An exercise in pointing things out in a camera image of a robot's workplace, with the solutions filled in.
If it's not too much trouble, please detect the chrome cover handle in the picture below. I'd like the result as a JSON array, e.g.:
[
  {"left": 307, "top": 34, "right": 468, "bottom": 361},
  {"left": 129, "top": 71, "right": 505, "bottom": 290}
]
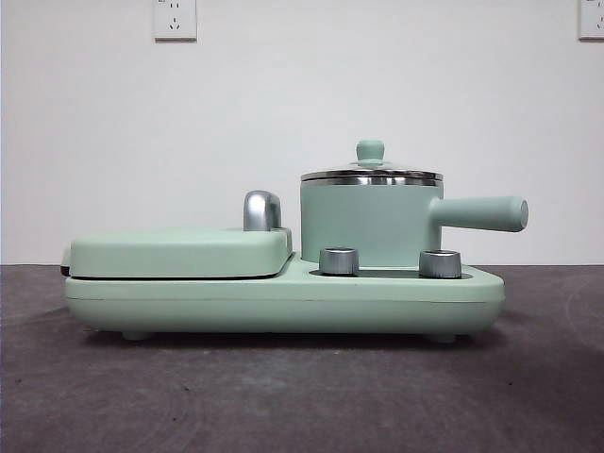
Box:
[{"left": 243, "top": 190, "right": 283, "bottom": 233}]

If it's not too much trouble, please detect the green griddle cover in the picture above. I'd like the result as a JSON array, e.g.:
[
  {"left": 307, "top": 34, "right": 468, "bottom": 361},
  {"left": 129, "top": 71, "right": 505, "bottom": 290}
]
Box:
[{"left": 61, "top": 226, "right": 294, "bottom": 280}]

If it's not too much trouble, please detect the green pot with handle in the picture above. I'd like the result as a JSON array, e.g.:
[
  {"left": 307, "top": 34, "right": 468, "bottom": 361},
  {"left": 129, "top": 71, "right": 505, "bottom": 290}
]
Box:
[{"left": 299, "top": 177, "right": 529, "bottom": 266}]

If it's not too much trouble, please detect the silver control knob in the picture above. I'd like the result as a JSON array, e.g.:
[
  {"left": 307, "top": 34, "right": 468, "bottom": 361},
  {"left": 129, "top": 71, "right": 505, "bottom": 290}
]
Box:
[
  {"left": 418, "top": 249, "right": 462, "bottom": 279},
  {"left": 318, "top": 246, "right": 359, "bottom": 276}
]

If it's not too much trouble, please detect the white wall socket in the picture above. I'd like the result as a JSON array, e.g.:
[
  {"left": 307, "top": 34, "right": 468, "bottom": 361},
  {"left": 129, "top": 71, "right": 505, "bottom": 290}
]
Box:
[
  {"left": 578, "top": 0, "right": 604, "bottom": 42},
  {"left": 153, "top": 0, "right": 198, "bottom": 42}
]

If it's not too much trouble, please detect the glass lid with green knob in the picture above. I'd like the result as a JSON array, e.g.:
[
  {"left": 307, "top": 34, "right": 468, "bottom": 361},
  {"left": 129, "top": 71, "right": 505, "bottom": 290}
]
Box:
[{"left": 300, "top": 139, "right": 444, "bottom": 183}]

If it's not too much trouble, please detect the green breakfast machine base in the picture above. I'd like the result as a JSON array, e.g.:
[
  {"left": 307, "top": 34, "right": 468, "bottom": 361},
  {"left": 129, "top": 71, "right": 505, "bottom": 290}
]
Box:
[{"left": 64, "top": 249, "right": 505, "bottom": 342}]

